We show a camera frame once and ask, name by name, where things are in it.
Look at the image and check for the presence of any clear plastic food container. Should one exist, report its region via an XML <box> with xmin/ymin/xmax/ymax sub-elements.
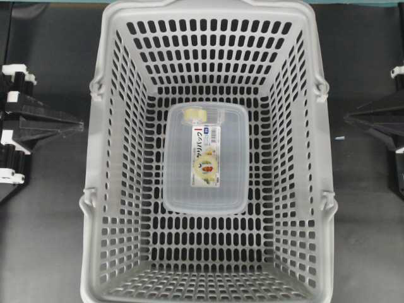
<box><xmin>163</xmin><ymin>102</ymin><xmax>249</xmax><ymax>216</ymax></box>

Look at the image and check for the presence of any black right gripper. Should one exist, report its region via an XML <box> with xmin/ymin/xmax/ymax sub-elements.
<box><xmin>344</xmin><ymin>66</ymin><xmax>403</xmax><ymax>193</ymax></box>

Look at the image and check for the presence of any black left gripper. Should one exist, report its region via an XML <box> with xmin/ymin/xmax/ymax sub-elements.
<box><xmin>1</xmin><ymin>64</ymin><xmax>84</xmax><ymax>202</ymax></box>

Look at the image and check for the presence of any grey plastic shopping basket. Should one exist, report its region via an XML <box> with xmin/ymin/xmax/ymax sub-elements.
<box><xmin>80</xmin><ymin>1</ymin><xmax>338</xmax><ymax>302</ymax></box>

